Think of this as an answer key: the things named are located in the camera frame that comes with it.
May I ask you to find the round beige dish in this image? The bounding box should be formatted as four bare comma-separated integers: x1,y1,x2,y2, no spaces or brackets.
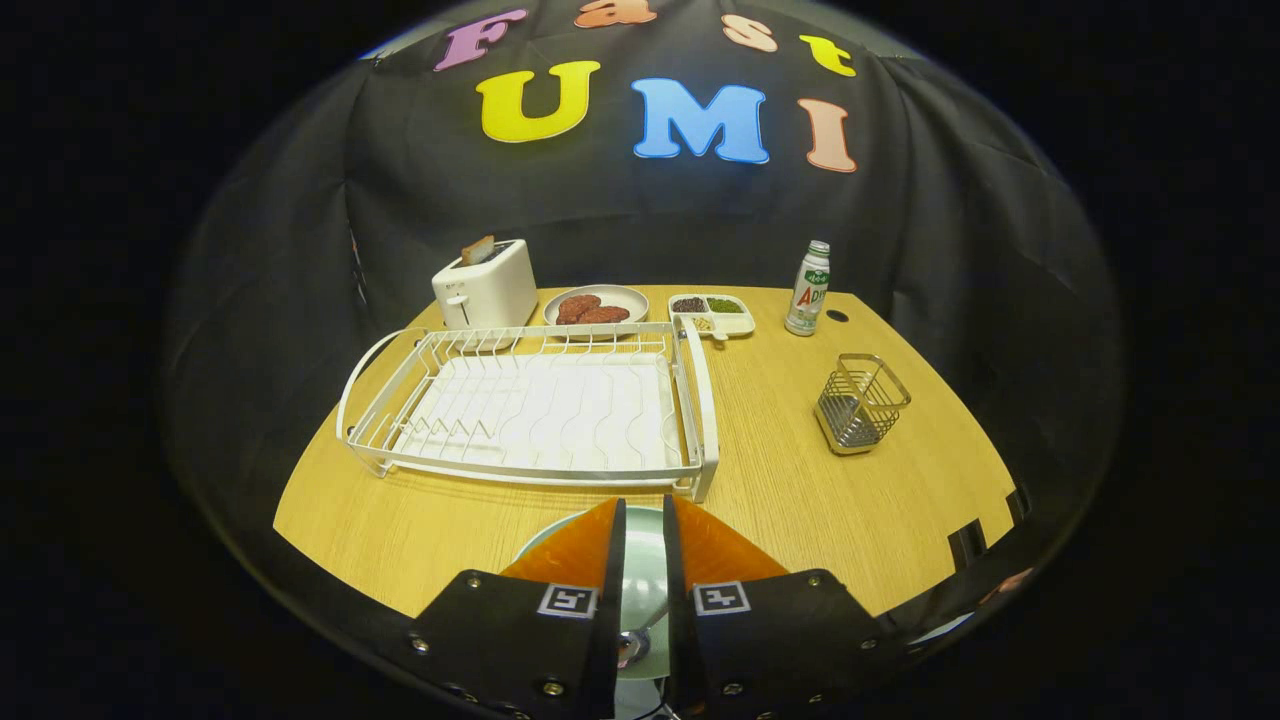
543,284,651,341

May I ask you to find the white dish rack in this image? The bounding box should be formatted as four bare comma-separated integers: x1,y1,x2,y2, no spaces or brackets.
336,315,721,504

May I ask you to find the pale green plate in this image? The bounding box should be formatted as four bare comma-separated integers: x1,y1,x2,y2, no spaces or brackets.
512,505,673,683

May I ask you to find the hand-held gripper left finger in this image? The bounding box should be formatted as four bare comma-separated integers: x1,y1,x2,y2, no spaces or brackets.
405,497,628,720

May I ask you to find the metal wire basket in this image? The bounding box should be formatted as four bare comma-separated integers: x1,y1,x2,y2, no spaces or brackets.
813,353,913,457

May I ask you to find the white divided bean tray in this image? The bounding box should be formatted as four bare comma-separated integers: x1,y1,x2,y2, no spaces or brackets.
667,292,757,343

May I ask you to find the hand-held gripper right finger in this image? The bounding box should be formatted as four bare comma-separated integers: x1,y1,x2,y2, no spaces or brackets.
662,493,886,720

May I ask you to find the black backdrop cloth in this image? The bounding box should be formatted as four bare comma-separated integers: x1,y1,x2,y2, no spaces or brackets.
165,0,1121,561

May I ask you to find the white green label bottle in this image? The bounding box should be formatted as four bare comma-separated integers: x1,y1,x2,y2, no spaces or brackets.
784,240,832,337

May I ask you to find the white toaster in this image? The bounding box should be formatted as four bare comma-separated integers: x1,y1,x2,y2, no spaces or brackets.
431,238,539,331

